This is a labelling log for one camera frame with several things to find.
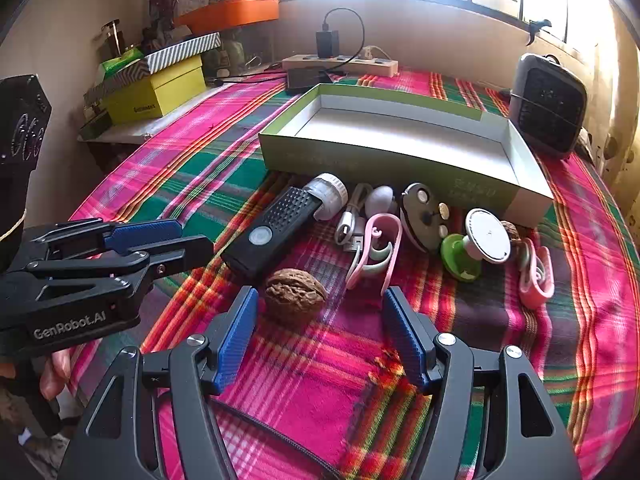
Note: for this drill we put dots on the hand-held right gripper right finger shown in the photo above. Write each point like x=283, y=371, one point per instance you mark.
x=405, y=340

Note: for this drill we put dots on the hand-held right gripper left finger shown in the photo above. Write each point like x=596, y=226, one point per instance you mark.
x=237, y=340

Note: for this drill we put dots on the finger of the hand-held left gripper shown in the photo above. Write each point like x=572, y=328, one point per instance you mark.
x=145, y=234
x=180, y=255

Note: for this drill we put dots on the brown walnut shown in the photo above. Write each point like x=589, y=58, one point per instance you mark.
x=295, y=292
x=512, y=232

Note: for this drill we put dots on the black textured handheld device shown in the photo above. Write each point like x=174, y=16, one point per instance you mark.
x=270, y=235

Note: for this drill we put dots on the pink plastic clip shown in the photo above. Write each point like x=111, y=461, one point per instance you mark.
x=532, y=295
x=372, y=225

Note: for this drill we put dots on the round black gadget with buttons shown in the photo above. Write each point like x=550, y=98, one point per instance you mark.
x=420, y=220

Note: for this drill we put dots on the green and white spool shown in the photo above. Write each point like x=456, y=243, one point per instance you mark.
x=485, y=235

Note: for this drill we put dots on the white egg-shaped object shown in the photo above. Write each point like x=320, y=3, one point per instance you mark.
x=380, y=200

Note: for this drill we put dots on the small clear jar white lid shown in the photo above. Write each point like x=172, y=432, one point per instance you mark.
x=327, y=194

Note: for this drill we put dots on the green and white cardboard box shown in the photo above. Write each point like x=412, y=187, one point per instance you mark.
x=400, y=125

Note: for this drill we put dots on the person's left hand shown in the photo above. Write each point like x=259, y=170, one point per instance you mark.
x=52, y=375

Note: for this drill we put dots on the pink plaid blanket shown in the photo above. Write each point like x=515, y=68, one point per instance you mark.
x=325, y=385

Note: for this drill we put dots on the yellow cardboard box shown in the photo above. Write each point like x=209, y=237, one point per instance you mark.
x=160, y=92

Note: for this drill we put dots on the green packet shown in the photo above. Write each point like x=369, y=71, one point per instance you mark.
x=120, y=62

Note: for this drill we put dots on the grey striped box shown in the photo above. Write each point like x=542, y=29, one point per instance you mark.
x=185, y=50

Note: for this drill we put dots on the metal jar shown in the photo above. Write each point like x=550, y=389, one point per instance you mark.
x=110, y=37

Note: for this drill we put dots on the black phone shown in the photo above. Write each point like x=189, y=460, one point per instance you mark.
x=305, y=80

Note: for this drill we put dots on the clear glass tank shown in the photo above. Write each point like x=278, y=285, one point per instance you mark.
x=255, y=45

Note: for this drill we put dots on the orange plastic tray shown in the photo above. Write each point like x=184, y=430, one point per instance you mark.
x=230, y=12

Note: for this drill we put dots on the white power strip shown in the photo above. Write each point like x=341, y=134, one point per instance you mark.
x=345, y=66

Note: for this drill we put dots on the black charger adapter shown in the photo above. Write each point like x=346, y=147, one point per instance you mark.
x=327, y=42

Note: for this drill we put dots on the grey portable heater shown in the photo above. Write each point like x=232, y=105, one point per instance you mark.
x=550, y=105

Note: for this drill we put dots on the heart print curtain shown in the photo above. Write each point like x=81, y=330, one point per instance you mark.
x=620, y=110

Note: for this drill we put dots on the black window latch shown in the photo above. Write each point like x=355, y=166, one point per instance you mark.
x=537, y=27

